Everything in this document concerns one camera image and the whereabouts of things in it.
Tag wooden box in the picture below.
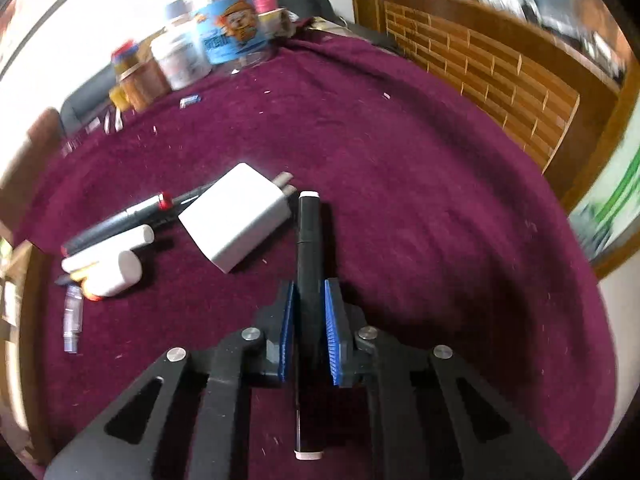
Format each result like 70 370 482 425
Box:
10 240 56 466

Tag grey marker with red band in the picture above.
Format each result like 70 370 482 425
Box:
60 182 216 257

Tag brown chair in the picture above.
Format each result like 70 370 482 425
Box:
0 107 66 241

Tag white charger plug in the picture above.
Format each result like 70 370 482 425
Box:
178 162 296 275

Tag dark cloth bag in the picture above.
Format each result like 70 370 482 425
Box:
272 0 351 31

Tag thin white stick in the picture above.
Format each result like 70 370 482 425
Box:
61 224 155 272

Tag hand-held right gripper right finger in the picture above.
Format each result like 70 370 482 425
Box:
324 279 571 480

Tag beige paper cup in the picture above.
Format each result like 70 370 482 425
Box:
260 10 296 41

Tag green white printed board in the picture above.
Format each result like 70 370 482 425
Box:
567 145 640 266

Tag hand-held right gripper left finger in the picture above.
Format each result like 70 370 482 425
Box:
44 280 301 480

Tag black marker with white ends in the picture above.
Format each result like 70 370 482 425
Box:
294 191 331 461

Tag brown jar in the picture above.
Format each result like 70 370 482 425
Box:
120 60 172 113

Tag blue labelled jar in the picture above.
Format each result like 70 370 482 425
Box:
192 0 276 66

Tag wooden brick-pattern partition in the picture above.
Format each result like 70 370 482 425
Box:
347 0 640 216

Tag white plastic bottle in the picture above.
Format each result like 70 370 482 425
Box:
150 0 213 92

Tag thick white cylinder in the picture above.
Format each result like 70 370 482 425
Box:
82 249 144 298

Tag small clear plastic vial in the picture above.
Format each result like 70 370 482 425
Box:
63 282 83 354

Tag black sofa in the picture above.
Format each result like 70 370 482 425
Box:
60 62 121 133

